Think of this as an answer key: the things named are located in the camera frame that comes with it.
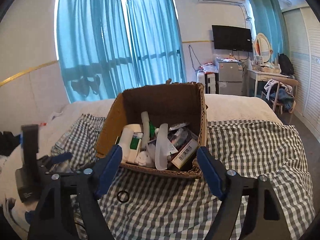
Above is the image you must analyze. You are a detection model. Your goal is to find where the barcode labelled box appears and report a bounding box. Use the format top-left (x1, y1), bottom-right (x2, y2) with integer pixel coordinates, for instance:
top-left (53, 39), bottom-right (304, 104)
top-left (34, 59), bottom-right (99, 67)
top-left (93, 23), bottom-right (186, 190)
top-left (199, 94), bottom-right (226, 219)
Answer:
top-left (171, 139), bottom-right (198, 169)

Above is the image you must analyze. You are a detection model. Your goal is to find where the wooden chair with clothes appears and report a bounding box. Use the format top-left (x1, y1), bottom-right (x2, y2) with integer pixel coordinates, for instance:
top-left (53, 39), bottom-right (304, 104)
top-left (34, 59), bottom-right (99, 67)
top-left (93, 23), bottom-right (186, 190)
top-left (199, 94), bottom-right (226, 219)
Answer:
top-left (261, 77), bottom-right (299, 124)

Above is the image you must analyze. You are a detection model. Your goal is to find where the green white carton box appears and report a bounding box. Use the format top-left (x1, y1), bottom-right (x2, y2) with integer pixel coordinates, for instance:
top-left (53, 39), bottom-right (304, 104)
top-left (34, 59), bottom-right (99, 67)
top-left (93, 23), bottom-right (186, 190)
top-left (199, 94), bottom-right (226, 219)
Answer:
top-left (116, 133), bottom-right (143, 164)

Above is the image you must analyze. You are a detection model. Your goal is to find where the checkered plaid cloth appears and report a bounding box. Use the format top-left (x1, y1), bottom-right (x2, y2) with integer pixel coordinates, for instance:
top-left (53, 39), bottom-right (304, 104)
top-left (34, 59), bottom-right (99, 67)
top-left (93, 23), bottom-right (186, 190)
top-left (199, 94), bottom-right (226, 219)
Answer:
top-left (50, 114), bottom-right (316, 239)

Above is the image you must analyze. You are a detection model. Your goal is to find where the black backpack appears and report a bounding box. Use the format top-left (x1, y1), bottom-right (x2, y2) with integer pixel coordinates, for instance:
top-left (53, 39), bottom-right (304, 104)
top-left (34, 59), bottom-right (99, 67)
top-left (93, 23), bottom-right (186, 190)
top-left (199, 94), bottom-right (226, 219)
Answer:
top-left (278, 54), bottom-right (295, 75)

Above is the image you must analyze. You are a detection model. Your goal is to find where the white shoehorn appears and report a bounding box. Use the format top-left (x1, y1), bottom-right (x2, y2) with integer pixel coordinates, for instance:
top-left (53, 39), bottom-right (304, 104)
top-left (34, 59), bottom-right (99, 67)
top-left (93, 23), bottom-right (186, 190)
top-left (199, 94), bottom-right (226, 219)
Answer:
top-left (155, 124), bottom-right (178, 171)
top-left (141, 111), bottom-right (150, 150)

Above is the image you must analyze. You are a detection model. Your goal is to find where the silver mini fridge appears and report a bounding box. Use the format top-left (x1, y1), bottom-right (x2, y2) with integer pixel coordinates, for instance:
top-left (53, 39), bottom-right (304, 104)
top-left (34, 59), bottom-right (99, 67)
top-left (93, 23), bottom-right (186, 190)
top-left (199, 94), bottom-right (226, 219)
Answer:
top-left (215, 60), bottom-right (243, 96)

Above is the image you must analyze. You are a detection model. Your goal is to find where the white louvered wardrobe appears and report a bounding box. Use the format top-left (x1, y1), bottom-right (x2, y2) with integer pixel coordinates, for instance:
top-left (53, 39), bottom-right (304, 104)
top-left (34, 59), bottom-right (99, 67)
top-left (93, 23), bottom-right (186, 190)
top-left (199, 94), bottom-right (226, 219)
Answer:
top-left (283, 3), bottom-right (319, 140)

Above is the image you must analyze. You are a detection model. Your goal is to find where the oval vanity mirror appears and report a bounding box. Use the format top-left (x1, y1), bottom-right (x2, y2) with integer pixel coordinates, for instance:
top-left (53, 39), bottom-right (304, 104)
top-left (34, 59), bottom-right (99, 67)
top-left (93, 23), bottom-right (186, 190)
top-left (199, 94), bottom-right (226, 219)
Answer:
top-left (253, 33), bottom-right (273, 64)

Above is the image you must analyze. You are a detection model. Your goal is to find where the white plastic bottle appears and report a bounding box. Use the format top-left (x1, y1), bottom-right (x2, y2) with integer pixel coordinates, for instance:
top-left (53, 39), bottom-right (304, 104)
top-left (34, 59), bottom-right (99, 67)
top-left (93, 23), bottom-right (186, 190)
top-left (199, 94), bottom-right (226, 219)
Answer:
top-left (118, 127), bottom-right (134, 163)

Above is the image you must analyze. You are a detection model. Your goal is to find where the teal curtain by wardrobe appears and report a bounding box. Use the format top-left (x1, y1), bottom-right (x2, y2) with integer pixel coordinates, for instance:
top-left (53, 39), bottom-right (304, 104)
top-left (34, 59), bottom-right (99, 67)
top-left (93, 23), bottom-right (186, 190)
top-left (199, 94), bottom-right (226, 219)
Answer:
top-left (249, 0), bottom-right (290, 59)

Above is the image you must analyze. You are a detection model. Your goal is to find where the brown cardboard box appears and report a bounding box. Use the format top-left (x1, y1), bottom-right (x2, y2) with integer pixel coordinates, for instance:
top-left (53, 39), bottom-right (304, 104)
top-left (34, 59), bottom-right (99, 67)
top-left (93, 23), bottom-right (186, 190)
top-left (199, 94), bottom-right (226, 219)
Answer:
top-left (95, 81), bottom-right (208, 179)

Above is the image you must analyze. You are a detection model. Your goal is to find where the white dressing table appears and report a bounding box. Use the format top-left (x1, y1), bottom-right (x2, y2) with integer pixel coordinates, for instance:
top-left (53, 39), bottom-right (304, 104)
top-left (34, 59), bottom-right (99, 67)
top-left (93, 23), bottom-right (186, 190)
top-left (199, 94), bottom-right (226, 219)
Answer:
top-left (247, 69), bottom-right (288, 97)

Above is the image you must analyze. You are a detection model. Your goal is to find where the black wall television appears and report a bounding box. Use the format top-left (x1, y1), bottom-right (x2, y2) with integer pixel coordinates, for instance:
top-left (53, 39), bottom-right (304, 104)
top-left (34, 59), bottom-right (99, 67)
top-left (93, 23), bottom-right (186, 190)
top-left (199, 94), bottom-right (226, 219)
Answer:
top-left (212, 25), bottom-right (253, 53)

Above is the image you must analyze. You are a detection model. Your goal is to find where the black hair tie ring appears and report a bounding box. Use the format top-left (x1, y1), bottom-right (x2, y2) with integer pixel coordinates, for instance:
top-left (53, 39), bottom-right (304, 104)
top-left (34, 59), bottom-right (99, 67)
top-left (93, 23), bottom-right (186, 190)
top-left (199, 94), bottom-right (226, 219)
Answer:
top-left (117, 190), bottom-right (130, 203)

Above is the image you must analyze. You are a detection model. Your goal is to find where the teal window curtain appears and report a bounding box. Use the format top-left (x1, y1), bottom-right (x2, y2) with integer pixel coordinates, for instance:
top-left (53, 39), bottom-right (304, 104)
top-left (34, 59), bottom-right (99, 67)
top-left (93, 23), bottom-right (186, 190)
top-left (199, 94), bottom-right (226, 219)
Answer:
top-left (56, 0), bottom-right (187, 102)

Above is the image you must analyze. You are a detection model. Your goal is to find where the white plush toy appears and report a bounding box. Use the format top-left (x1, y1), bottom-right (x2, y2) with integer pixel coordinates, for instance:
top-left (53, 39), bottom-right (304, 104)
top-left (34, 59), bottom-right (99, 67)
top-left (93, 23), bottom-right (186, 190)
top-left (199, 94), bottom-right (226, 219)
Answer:
top-left (135, 144), bottom-right (156, 168)

